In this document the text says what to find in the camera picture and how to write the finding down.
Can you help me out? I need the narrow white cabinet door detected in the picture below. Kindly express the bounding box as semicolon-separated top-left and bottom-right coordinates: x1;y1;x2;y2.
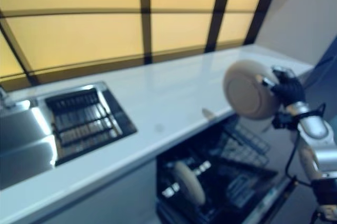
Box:
39;160;158;224

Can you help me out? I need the dark blue partition panel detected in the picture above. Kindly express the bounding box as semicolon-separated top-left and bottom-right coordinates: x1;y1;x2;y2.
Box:
313;33;337;119

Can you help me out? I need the dark wire dishwasher rack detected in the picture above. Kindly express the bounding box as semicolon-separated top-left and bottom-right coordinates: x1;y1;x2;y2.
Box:
221;121;271;168
157;152;277;224

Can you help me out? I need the grey dishwasher cutlery tray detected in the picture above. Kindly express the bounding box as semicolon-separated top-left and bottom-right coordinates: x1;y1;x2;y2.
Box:
226;174;255;208

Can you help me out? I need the right robot hand black glove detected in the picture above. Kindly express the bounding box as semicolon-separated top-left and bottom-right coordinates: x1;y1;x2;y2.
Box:
262;65;306;109

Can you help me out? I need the dark wire upper dishwasher rack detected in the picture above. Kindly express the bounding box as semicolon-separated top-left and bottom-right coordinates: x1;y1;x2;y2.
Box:
221;121;271;168

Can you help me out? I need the cream ceramic plate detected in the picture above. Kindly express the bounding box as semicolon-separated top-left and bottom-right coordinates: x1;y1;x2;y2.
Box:
173;161;205;206
223;59;280;121

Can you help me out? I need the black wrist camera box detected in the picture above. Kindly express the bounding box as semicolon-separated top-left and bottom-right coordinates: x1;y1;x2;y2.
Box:
272;113;293;130

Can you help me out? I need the black dish drying rack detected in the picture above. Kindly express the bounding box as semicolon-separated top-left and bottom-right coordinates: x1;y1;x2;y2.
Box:
44;87;137;167

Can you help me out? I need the open built-in dishwasher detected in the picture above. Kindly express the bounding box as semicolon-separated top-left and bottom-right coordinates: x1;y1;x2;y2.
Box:
155;115;298;224

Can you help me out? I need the stainless steel sink basin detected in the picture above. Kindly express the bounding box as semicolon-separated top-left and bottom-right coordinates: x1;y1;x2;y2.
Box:
0;81;137;190

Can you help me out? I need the dark wire lower dishwasher rack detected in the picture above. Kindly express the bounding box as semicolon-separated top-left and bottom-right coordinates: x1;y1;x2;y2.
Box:
157;152;277;224

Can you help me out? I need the chrome gooseneck kitchen faucet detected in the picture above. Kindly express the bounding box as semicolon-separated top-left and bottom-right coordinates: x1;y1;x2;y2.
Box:
0;87;16;109

